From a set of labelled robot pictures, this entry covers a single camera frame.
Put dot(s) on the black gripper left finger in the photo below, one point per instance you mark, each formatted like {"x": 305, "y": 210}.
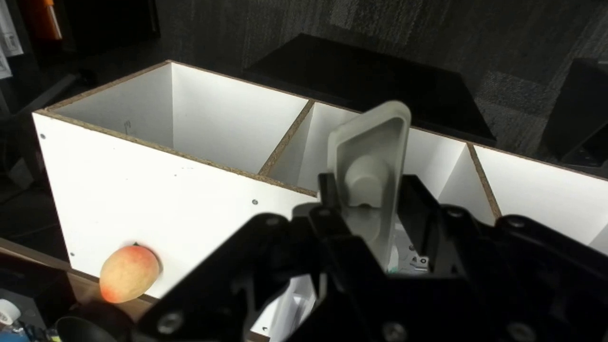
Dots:
{"x": 271, "y": 278}

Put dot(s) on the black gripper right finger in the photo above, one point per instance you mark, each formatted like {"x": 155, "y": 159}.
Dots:
{"x": 505, "y": 286}

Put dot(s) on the white object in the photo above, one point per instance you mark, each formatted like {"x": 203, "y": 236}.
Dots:
{"x": 370, "y": 159}

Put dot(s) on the white cube shelf cabinet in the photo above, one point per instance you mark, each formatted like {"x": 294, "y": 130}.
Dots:
{"x": 157, "y": 197}

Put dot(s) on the orange yellow peach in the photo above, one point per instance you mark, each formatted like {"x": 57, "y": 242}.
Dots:
{"x": 129, "y": 274}

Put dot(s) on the brown wooden desk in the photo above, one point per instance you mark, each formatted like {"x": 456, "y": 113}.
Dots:
{"x": 76, "y": 288}

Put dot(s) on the small white roll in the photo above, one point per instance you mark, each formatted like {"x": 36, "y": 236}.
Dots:
{"x": 7, "y": 312}

